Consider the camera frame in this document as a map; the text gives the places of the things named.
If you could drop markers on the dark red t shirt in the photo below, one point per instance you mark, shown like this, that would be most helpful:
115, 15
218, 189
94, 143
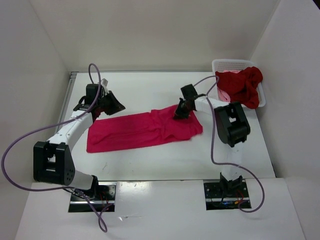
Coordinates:
241, 87

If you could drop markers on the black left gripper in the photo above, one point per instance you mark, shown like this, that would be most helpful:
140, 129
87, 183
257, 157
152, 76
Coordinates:
115, 103

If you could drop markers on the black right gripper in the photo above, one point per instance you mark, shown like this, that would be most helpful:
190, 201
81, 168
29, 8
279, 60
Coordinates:
178, 113

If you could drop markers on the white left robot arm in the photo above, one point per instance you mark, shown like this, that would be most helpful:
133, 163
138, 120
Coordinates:
52, 159

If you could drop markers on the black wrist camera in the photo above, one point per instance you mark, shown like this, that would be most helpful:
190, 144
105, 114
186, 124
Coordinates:
188, 92
91, 92

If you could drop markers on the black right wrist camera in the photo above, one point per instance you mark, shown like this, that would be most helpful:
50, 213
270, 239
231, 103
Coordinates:
188, 92

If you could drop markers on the white perforated plastic basket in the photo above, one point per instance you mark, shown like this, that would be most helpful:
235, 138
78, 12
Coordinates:
231, 65

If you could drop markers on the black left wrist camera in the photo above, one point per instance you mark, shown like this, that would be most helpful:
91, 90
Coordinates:
91, 92

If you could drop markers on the magenta t shirt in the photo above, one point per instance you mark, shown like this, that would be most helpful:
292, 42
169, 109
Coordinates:
141, 130

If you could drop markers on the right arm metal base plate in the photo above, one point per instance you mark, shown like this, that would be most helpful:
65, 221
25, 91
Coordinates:
215, 199

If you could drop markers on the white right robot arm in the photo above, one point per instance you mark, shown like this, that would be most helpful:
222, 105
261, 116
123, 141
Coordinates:
230, 123

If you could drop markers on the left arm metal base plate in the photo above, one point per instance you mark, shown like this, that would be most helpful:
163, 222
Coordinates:
107, 196

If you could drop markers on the light pink t shirt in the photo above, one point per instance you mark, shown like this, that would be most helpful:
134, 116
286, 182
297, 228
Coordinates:
222, 95

